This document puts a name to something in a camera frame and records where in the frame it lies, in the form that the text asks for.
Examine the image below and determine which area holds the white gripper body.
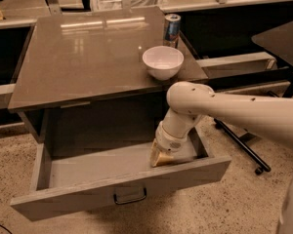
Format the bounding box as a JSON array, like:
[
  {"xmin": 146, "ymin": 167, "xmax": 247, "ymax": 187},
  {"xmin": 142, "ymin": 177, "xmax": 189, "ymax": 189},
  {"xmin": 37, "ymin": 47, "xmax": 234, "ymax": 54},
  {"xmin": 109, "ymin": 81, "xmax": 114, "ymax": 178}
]
[{"xmin": 155, "ymin": 122, "xmax": 187, "ymax": 152}]

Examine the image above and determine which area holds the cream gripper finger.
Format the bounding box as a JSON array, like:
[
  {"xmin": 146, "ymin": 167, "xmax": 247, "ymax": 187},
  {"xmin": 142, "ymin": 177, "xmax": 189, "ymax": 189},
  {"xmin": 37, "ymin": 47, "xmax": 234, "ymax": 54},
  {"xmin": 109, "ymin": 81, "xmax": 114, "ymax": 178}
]
[{"xmin": 149, "ymin": 141, "xmax": 174, "ymax": 167}]

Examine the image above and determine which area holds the grey top drawer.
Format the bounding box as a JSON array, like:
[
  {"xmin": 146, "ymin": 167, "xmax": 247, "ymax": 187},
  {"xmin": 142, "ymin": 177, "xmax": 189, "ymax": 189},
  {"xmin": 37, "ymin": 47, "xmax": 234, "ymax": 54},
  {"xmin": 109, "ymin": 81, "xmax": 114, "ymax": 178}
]
[{"xmin": 11, "ymin": 130, "xmax": 230, "ymax": 221}]

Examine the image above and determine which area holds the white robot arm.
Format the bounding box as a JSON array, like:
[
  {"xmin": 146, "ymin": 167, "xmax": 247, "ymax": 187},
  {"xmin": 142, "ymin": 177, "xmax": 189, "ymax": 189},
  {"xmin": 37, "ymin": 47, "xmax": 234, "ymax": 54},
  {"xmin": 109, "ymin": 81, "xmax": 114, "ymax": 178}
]
[{"xmin": 150, "ymin": 82, "xmax": 293, "ymax": 234}]

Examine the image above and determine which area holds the grey drawer cabinet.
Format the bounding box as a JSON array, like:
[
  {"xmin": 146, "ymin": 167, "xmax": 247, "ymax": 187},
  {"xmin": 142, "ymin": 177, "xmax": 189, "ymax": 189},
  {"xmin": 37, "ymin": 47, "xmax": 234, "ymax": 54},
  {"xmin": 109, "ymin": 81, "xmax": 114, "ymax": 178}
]
[{"xmin": 8, "ymin": 6, "xmax": 209, "ymax": 144}]

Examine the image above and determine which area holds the white bowl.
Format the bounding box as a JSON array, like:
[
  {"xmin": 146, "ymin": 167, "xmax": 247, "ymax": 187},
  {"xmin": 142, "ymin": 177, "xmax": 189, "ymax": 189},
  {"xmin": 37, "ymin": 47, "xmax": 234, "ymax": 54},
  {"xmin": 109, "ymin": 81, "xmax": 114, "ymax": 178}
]
[{"xmin": 143, "ymin": 46, "xmax": 185, "ymax": 81}]

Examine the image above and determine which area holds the blue silver drink can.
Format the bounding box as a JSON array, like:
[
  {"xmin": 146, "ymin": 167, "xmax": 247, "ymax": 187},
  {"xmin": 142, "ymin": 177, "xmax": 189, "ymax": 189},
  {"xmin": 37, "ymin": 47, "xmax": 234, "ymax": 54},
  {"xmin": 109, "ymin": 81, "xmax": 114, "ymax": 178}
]
[{"xmin": 163, "ymin": 14, "xmax": 181, "ymax": 48}]

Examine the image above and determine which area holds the black round side table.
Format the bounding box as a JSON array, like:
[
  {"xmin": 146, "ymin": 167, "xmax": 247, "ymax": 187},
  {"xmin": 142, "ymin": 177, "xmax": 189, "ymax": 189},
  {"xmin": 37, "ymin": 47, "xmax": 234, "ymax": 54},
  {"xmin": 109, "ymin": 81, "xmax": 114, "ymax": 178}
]
[{"xmin": 252, "ymin": 21, "xmax": 293, "ymax": 67}]

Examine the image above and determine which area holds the wire mesh basket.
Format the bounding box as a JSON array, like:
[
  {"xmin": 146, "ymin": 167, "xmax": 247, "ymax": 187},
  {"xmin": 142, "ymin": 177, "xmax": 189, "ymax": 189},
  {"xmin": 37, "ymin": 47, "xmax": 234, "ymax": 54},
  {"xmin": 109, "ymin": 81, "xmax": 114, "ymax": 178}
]
[{"xmin": 91, "ymin": 0, "xmax": 166, "ymax": 12}]

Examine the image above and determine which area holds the black floor cable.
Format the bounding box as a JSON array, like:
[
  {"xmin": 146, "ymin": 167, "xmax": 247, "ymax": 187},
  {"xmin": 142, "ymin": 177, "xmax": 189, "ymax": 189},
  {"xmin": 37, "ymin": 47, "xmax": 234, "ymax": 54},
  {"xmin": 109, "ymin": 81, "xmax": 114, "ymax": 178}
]
[{"xmin": 0, "ymin": 218, "xmax": 13, "ymax": 234}]

